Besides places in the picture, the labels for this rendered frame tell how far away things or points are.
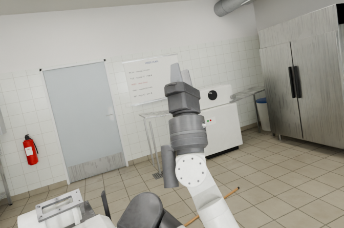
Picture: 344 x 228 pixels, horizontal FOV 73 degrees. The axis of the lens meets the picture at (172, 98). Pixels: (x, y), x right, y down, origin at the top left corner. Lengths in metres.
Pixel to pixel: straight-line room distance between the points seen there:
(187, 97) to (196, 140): 0.10
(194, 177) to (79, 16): 4.30
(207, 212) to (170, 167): 0.12
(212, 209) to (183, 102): 0.23
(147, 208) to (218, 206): 0.21
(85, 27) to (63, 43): 0.48
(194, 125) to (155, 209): 0.25
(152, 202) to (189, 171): 0.21
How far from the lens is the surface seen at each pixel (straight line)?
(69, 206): 0.57
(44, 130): 4.56
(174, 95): 0.55
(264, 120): 5.38
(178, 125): 0.53
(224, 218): 0.54
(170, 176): 0.55
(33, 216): 0.59
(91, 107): 4.49
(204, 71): 5.04
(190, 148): 0.53
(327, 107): 3.85
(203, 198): 0.59
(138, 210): 0.67
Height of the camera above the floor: 1.57
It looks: 6 degrees down
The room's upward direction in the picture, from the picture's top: 11 degrees counter-clockwise
